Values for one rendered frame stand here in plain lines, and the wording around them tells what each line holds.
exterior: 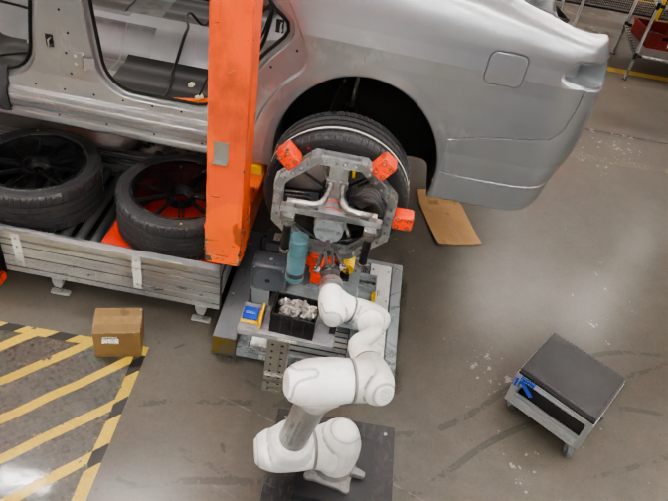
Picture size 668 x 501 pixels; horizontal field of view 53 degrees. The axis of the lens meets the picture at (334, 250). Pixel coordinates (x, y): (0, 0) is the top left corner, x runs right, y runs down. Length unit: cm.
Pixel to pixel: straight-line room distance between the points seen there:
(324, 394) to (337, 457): 62
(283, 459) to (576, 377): 153
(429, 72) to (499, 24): 34
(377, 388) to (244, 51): 128
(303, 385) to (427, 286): 216
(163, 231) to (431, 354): 153
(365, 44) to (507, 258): 192
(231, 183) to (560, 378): 175
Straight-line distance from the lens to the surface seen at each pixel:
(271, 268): 330
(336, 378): 192
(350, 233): 317
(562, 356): 341
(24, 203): 360
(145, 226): 338
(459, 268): 416
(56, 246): 352
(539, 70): 305
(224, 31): 249
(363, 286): 361
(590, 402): 329
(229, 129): 267
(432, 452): 326
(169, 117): 337
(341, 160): 280
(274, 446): 242
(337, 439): 247
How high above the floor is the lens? 266
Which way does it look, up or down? 41 degrees down
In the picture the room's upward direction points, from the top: 11 degrees clockwise
